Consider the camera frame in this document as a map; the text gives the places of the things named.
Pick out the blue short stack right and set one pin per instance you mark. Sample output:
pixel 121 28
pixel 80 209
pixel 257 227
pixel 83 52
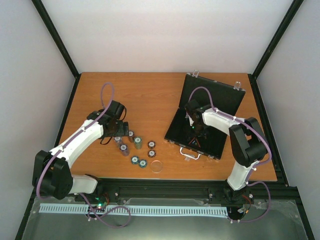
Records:
pixel 143 163

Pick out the black poker set case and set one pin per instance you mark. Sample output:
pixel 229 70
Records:
pixel 225 97

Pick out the purple chip stack upper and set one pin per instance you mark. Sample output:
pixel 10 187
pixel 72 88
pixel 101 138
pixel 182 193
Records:
pixel 118 141

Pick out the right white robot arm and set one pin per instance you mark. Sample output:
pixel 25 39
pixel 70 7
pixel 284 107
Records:
pixel 248 143

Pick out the blue short stack left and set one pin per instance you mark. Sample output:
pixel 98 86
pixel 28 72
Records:
pixel 135 160

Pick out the brown tall chip stack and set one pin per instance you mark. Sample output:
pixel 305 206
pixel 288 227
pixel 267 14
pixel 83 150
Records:
pixel 131 136

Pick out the triangular all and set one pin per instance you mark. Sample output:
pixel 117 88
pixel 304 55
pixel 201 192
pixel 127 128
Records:
pixel 195 142

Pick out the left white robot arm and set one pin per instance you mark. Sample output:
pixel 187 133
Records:
pixel 52 175

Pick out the purple chip stack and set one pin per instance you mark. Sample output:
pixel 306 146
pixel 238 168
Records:
pixel 118 141
pixel 124 150

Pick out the black frame post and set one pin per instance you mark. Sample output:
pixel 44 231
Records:
pixel 46 19
pixel 280 31

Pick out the left black frame post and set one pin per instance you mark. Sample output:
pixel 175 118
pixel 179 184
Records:
pixel 46 19

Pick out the blue short stack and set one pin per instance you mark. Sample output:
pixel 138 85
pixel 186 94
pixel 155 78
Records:
pixel 143 163
pixel 135 160

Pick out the purple chip stack lower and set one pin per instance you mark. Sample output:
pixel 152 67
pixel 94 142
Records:
pixel 124 150

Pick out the clear round dealer button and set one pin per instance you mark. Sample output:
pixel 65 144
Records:
pixel 156 166

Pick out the right black frame post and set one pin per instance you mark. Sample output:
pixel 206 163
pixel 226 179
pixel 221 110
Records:
pixel 280 31

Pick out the light blue cable duct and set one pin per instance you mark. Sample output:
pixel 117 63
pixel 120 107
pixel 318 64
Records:
pixel 136 210

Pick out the brown short stack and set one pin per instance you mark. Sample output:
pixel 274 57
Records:
pixel 151 153
pixel 151 144

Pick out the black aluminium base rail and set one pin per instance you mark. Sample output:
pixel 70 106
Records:
pixel 212 192

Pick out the green tall chip stack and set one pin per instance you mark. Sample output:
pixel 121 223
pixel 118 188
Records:
pixel 137 142

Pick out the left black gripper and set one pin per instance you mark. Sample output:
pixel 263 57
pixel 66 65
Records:
pixel 122 132

